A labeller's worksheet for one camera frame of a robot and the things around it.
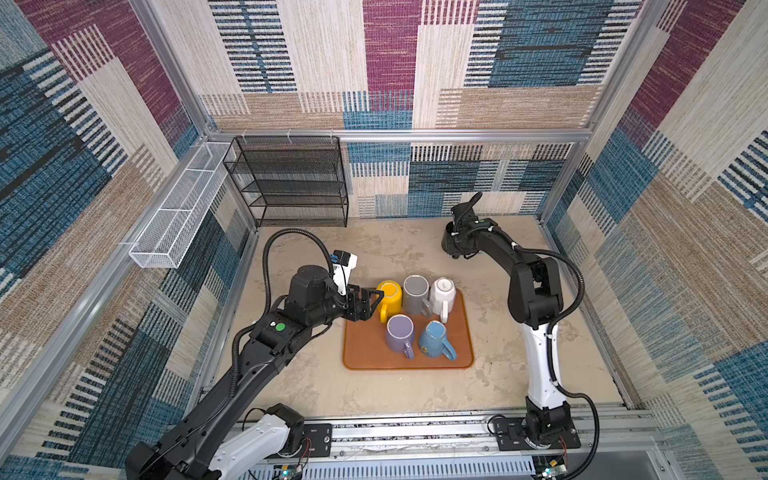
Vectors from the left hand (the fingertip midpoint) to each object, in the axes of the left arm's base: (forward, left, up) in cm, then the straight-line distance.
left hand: (372, 288), depth 71 cm
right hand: (+28, -28, -20) cm, 44 cm away
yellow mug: (+6, -5, -18) cm, 20 cm away
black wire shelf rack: (+50, +31, -8) cm, 59 cm away
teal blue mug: (-6, -16, -18) cm, 24 cm away
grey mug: (+7, -12, -15) cm, 20 cm away
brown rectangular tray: (-3, +3, -26) cm, 26 cm away
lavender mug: (-3, -7, -17) cm, 19 cm away
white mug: (+7, -20, -17) cm, 27 cm away
